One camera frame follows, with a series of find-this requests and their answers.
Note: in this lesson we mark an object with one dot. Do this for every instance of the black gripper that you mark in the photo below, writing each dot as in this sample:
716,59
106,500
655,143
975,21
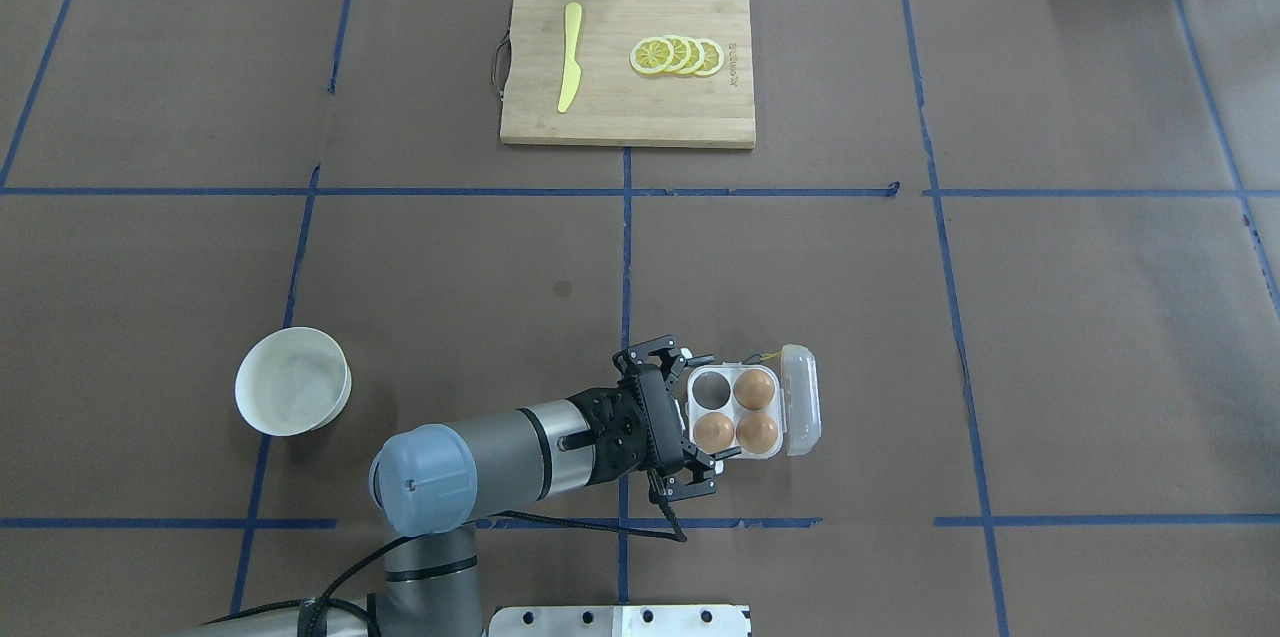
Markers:
652,399

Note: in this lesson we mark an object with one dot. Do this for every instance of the brown egg from bowl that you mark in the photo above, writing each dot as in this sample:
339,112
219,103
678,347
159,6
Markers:
714,432

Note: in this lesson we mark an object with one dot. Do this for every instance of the clear plastic egg box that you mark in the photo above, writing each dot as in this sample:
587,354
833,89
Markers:
796,406

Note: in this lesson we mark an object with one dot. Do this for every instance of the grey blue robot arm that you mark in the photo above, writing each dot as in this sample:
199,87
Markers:
434,483

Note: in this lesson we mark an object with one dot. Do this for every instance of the brown egg in box front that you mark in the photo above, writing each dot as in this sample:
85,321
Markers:
758,433

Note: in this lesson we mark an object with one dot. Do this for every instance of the brown egg in box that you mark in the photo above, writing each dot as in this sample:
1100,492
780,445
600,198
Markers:
755,389
758,433

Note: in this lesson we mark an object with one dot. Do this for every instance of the brown egg in box rear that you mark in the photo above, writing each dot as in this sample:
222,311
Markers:
755,389

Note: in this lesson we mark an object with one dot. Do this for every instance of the wooden cutting board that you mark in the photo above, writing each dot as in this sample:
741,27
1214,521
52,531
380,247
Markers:
616,106

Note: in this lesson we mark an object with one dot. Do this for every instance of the lemon slice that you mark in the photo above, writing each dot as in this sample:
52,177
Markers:
712,58
652,56
695,57
681,53

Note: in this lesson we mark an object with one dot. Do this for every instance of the white ceramic bowl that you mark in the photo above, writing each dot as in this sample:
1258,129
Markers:
292,382

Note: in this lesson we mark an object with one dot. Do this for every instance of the yellow plastic knife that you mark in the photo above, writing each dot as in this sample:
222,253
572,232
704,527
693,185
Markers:
571,69

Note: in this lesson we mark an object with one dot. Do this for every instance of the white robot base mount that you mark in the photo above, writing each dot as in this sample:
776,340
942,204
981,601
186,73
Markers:
623,620

